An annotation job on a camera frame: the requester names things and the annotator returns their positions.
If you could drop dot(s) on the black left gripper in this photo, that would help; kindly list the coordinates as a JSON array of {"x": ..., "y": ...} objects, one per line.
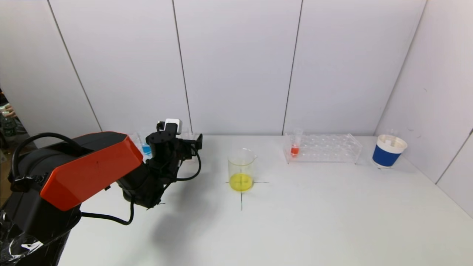
[{"x": 192, "y": 143}]

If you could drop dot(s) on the test tube with yellow pigment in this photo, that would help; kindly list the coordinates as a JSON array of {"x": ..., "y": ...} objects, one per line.
[{"x": 390, "y": 140}]

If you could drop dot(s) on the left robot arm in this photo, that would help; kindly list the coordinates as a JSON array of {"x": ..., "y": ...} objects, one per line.
[{"x": 85, "y": 170}]

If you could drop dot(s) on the clear acrylic test tube rack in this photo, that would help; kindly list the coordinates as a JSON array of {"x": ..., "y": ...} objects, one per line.
[
  {"x": 190, "y": 159},
  {"x": 325, "y": 151}
]

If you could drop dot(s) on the test tube with blue pigment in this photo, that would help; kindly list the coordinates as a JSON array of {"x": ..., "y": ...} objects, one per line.
[{"x": 146, "y": 149}]

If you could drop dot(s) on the clear glass beaker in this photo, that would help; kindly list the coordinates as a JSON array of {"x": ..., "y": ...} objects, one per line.
[{"x": 241, "y": 181}]

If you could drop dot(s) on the blue and white paper cup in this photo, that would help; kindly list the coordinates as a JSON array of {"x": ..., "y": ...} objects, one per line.
[{"x": 384, "y": 157}]

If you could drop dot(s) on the person in grey trousers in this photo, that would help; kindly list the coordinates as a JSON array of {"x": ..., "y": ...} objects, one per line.
[{"x": 7, "y": 110}]

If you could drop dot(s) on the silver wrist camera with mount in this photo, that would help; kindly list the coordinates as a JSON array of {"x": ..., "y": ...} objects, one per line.
[{"x": 173, "y": 123}]

